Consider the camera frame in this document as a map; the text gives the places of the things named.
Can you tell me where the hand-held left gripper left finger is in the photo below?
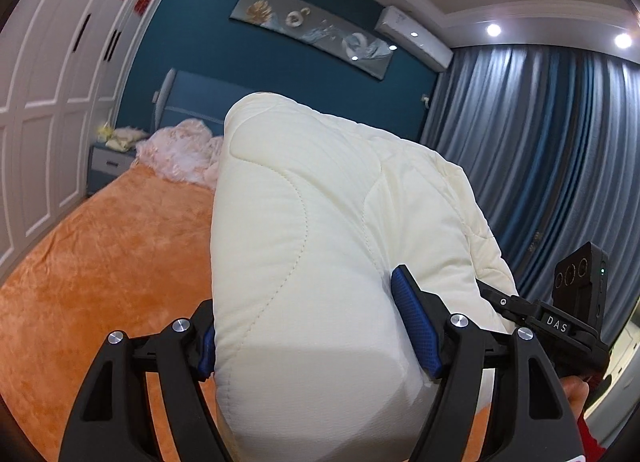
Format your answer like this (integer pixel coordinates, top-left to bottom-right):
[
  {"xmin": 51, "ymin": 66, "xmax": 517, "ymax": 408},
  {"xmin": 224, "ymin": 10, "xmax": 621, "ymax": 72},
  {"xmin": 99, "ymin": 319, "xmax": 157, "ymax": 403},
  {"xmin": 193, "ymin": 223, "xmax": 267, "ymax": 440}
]
[{"xmin": 59, "ymin": 298, "xmax": 236, "ymax": 462}]

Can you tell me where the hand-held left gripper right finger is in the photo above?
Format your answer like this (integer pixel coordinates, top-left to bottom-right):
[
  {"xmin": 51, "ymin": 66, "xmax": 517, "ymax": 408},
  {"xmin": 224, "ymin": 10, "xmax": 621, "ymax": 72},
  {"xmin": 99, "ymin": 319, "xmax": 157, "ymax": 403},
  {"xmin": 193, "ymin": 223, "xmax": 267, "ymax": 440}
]
[{"xmin": 390, "ymin": 264, "xmax": 581, "ymax": 462}]

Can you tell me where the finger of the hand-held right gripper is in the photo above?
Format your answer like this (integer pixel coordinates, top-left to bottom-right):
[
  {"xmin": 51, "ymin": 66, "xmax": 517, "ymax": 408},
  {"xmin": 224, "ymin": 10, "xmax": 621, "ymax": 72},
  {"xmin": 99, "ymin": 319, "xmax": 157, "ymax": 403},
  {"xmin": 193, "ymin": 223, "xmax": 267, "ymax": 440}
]
[{"xmin": 474, "ymin": 278, "xmax": 543, "ymax": 338}]

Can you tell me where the white quilted jacket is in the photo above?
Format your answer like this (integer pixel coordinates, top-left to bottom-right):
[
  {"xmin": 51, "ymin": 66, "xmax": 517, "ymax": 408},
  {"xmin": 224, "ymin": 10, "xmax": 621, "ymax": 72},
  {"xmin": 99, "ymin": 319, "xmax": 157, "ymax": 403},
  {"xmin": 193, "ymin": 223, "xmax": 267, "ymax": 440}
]
[{"xmin": 209, "ymin": 91, "xmax": 521, "ymax": 462}]

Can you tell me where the person's right hand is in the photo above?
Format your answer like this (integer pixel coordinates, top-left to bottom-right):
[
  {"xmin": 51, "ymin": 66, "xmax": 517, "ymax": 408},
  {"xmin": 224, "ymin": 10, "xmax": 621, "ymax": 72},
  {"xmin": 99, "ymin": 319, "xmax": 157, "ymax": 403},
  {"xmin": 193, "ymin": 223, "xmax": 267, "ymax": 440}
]
[{"xmin": 560, "ymin": 374, "xmax": 593, "ymax": 418}]

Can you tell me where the orange plush bed blanket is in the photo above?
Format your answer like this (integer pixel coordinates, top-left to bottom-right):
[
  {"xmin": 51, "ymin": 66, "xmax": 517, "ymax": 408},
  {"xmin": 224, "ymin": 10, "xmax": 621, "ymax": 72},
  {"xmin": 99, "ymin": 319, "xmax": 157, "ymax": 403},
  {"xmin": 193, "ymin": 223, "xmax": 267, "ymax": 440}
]
[{"xmin": 0, "ymin": 162, "xmax": 496, "ymax": 462}]

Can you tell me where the grey-blue curtain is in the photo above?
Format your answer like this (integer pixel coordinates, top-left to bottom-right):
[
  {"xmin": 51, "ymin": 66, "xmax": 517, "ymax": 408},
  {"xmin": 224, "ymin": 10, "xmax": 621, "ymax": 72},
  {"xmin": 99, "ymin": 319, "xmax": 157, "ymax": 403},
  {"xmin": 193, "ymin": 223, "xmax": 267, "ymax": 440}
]
[{"xmin": 417, "ymin": 44, "xmax": 640, "ymax": 313}]

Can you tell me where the person's red clothing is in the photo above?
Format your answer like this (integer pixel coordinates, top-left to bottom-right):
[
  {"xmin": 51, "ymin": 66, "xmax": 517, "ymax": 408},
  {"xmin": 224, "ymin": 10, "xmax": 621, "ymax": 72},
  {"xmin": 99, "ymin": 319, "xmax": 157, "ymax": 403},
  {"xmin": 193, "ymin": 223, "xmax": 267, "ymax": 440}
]
[{"xmin": 575, "ymin": 412, "xmax": 603, "ymax": 462}]

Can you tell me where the pink crumpled quilt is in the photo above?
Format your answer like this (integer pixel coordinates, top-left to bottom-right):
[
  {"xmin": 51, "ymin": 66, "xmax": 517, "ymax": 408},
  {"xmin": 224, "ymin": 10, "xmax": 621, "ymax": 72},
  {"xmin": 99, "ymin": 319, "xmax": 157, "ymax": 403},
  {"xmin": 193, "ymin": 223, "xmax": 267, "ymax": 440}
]
[{"xmin": 135, "ymin": 118, "xmax": 226, "ymax": 188}]

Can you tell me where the blue and white nightstand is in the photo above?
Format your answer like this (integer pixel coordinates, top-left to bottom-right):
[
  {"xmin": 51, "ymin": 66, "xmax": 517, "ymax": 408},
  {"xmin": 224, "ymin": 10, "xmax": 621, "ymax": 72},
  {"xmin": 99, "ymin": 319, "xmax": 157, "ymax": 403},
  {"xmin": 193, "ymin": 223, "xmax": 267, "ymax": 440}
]
[{"xmin": 86, "ymin": 142, "xmax": 138, "ymax": 199}]

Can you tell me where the pale yellow cloth on nightstand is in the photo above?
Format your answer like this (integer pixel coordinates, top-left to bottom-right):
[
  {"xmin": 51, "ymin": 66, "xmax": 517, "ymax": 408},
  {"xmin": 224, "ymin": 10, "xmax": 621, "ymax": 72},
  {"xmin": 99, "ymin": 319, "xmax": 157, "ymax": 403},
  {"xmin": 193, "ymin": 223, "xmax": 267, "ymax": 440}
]
[{"xmin": 96, "ymin": 119, "xmax": 150, "ymax": 153}]

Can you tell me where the blue upholstered headboard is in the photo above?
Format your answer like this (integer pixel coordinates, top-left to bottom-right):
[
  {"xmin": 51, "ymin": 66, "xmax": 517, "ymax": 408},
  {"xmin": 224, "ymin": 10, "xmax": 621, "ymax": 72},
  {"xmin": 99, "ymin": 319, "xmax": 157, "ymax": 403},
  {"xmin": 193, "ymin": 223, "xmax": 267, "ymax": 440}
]
[{"xmin": 150, "ymin": 67, "xmax": 251, "ymax": 140}]

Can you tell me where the white panelled wardrobe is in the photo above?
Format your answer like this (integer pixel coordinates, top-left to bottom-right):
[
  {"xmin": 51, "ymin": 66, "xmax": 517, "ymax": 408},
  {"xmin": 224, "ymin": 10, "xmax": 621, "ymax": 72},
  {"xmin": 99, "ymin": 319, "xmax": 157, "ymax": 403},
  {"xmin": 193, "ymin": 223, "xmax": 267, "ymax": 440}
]
[{"xmin": 0, "ymin": 0, "xmax": 173, "ymax": 288}]

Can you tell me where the white wall air conditioner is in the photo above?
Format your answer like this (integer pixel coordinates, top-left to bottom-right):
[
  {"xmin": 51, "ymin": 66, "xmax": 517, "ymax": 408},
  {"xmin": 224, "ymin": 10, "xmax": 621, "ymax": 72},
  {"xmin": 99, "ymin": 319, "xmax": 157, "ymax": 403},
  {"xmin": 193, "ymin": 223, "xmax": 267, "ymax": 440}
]
[{"xmin": 374, "ymin": 5, "xmax": 455, "ymax": 73}]

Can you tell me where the long framed wall painting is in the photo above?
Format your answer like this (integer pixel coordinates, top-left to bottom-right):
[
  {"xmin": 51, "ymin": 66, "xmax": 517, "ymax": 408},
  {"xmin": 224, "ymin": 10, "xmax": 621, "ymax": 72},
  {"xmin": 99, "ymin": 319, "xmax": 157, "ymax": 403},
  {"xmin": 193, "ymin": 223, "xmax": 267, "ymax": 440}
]
[{"xmin": 230, "ymin": 0, "xmax": 401, "ymax": 80}]

